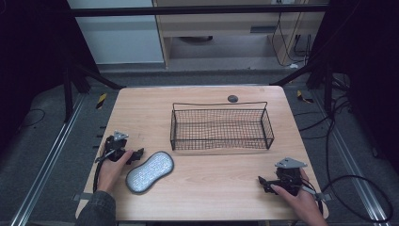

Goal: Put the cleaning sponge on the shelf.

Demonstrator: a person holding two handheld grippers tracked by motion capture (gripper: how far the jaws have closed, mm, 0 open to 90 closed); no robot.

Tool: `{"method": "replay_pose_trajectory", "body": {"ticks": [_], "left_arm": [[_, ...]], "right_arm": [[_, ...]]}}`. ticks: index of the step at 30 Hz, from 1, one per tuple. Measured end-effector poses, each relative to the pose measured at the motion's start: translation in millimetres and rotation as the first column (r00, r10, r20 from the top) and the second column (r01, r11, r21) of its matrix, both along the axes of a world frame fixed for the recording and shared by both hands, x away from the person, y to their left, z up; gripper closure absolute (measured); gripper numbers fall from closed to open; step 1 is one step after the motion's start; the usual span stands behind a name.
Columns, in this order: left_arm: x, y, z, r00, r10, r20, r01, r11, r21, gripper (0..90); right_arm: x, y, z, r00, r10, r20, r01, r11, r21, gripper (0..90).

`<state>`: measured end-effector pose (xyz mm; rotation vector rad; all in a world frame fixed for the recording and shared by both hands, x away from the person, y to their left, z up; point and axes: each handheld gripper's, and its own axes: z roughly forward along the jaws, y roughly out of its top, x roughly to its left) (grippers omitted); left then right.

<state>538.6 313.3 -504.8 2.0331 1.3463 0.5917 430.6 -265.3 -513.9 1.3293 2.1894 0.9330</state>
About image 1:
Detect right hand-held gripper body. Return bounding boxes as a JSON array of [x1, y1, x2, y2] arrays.
[[274, 157, 309, 197]]

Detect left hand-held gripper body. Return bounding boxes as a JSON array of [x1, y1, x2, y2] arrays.
[[103, 130, 130, 163]]

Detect grey peanut-shaped pad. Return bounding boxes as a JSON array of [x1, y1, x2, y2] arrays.
[[125, 151, 175, 195]]

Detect black wire mesh basket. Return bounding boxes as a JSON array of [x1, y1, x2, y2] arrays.
[[169, 101, 276, 152]]

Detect person's left hand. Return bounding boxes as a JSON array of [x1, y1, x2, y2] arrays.
[[97, 149, 135, 195]]

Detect person's right hand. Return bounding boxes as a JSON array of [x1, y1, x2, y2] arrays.
[[270, 168, 327, 221]]

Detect grey tape strip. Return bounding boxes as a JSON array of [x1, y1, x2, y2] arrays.
[[72, 192, 96, 202], [314, 192, 333, 202]]

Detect yellow and black tape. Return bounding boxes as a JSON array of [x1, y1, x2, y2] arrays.
[[295, 89, 315, 105], [95, 91, 108, 110]]

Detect black metal stand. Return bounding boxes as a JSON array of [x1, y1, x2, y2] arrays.
[[269, 57, 334, 116], [61, 57, 127, 124]]

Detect white cabinet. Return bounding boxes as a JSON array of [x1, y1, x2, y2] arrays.
[[66, 0, 167, 66]]

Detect black curtain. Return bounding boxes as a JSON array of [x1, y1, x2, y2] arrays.
[[0, 0, 101, 154], [306, 0, 399, 177]]

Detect light wooden desk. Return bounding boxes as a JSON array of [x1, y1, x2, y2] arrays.
[[152, 0, 331, 69]]

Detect left hand-held gripper cable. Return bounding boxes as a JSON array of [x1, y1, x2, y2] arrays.
[[92, 150, 116, 194]]

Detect hand-held gripper cable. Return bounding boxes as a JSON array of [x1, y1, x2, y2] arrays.
[[92, 150, 116, 194], [299, 177, 326, 218]]

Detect right hand-held gripper cable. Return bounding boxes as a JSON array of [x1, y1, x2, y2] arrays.
[[299, 177, 326, 218]]

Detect black floor cable loop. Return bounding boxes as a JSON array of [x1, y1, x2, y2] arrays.
[[295, 92, 395, 224]]

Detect aluminium floor rail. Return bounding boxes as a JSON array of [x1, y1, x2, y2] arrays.
[[8, 93, 87, 226], [312, 89, 393, 226]]

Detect thin black floor cable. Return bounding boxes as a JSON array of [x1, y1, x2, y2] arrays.
[[19, 107, 47, 129]]

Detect hanging black desk cables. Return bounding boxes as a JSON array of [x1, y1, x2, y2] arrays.
[[270, 11, 312, 69]]

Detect black frame crossbar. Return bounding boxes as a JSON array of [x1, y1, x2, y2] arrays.
[[69, 4, 329, 18]]

